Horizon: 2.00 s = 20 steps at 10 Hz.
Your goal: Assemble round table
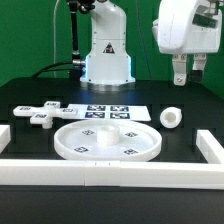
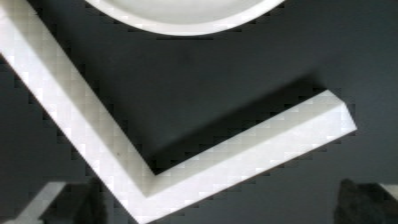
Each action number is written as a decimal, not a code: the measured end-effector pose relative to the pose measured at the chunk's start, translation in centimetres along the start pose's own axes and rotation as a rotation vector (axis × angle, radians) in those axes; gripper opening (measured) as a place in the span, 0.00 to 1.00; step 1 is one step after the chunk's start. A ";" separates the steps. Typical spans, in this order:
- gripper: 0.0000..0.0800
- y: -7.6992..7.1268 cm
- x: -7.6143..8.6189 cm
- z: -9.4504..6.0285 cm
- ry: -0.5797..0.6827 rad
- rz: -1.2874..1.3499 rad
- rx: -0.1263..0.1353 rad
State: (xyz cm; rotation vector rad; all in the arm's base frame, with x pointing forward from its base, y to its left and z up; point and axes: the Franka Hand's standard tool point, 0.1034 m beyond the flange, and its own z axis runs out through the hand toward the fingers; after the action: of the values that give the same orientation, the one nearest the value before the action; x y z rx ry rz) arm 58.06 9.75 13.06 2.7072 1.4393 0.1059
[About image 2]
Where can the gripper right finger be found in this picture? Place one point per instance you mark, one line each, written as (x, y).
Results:
(366, 203)

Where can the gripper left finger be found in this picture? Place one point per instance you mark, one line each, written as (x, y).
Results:
(65, 204)

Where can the white round table top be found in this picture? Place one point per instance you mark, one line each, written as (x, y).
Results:
(184, 17)

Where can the white U-shaped obstacle fence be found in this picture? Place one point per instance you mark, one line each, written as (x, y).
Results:
(151, 193)

